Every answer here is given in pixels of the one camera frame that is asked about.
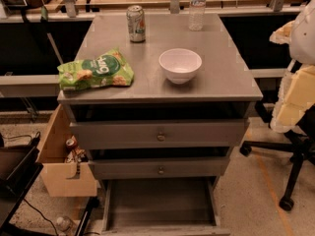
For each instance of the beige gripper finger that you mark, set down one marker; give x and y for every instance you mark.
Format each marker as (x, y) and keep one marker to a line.
(296, 96)
(282, 34)

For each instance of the top grey drawer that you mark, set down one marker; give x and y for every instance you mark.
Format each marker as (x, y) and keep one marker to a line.
(159, 134)

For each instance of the cardboard box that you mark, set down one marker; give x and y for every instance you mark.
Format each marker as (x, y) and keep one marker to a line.
(60, 178)

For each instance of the green snack chip bag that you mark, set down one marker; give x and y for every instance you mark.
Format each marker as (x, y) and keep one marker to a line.
(108, 69)

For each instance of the white bowl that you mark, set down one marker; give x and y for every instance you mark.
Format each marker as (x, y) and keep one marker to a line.
(180, 65)

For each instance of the grey drawer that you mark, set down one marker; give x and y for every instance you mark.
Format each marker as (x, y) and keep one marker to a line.
(161, 207)
(159, 134)
(159, 167)

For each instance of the plastic bottle on floor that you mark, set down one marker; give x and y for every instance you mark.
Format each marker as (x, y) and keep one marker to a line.
(66, 225)

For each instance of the middle grey drawer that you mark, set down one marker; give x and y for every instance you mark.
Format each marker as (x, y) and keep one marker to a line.
(159, 167)

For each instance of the clear plastic water bottle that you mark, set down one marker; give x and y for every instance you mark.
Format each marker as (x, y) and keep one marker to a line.
(196, 14)

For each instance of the black office chair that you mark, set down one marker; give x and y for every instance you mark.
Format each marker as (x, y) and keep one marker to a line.
(301, 148)

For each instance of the grey drawer cabinet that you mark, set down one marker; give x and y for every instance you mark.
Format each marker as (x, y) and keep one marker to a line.
(223, 88)

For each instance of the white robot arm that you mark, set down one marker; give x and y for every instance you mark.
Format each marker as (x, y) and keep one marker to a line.
(302, 40)

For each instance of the red can in box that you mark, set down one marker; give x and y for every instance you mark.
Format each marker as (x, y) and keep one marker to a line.
(71, 144)

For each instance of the bottom grey drawer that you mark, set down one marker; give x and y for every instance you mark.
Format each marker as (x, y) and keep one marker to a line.
(161, 207)

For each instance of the black cart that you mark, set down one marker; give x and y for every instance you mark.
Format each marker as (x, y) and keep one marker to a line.
(18, 170)

